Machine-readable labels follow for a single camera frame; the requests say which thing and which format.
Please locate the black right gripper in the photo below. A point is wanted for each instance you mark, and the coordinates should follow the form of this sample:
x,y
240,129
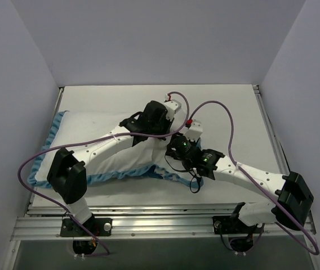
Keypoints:
x,y
175,144

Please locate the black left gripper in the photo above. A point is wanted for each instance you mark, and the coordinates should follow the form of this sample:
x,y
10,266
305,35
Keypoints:
x,y
163,124

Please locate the blue patterned pillowcase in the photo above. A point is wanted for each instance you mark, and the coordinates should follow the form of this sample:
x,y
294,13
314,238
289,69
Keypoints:
x,y
63,165

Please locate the white pillow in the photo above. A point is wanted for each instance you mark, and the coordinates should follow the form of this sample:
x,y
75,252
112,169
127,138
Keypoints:
x,y
143,160

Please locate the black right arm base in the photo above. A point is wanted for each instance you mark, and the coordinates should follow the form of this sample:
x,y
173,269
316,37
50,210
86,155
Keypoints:
x,y
234,234

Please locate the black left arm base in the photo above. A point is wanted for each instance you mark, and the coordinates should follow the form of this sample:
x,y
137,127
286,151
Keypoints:
x,y
100,227

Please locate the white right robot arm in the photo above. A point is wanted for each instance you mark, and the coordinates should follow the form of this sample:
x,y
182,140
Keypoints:
x,y
289,198

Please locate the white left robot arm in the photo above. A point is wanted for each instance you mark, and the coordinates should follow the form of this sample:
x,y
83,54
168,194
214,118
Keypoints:
x,y
98,154

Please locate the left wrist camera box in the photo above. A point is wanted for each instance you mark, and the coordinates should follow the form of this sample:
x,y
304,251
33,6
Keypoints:
x,y
172,106

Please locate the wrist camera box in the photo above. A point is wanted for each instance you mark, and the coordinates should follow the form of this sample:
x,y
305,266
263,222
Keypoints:
x,y
172,106
194,130

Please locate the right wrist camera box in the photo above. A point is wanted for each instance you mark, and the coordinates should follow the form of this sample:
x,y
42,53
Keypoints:
x,y
194,130

